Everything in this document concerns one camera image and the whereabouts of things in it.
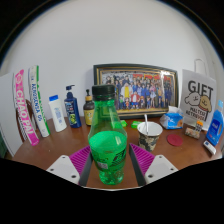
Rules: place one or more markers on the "dark blue pump bottle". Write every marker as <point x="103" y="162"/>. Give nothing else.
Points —
<point x="72" y="111"/>

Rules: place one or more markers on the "pink and white tube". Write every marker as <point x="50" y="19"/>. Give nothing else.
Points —
<point x="25" y="110"/>

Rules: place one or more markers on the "camouflage paper cup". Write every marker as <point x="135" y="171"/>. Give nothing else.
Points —
<point x="150" y="140"/>

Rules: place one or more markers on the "white printed paper bag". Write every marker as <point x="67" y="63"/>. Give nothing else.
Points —
<point x="196" y="93"/>

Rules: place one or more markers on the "flat round red coaster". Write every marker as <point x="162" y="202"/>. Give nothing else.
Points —
<point x="175" y="140"/>

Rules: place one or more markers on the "colourful puzzle cube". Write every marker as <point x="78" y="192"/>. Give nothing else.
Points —
<point x="199" y="125"/>

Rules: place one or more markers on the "white stirring stick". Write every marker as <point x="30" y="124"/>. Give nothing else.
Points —
<point x="146" y="121"/>

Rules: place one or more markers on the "small white device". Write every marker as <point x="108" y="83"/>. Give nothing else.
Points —
<point x="210" y="147"/>

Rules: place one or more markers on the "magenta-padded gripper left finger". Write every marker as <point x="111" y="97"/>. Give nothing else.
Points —
<point x="63" y="166"/>

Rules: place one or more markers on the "white and green tube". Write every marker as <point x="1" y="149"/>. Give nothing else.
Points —
<point x="38" y="103"/>

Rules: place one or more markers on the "green plastic drink bottle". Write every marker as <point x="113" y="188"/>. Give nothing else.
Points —
<point x="107" y="146"/>

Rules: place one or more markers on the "amber pump bottle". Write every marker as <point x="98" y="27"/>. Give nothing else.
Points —
<point x="88" y="113"/>

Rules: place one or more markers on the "blue detergent bottle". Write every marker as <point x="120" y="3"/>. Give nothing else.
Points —
<point x="215" y="128"/>

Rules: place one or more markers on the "blue tissue pack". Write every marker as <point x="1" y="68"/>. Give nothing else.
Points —
<point x="171" y="120"/>

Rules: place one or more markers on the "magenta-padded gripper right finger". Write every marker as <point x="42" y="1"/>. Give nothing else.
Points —
<point x="160" y="166"/>

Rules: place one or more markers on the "framed group cartoon picture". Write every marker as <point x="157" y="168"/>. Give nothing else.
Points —
<point x="140" y="86"/>

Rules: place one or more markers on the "white bottle with blue cap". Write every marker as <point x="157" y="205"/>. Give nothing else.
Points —
<point x="58" y="115"/>

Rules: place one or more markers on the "small patterned packet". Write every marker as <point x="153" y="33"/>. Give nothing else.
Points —
<point x="191" y="133"/>

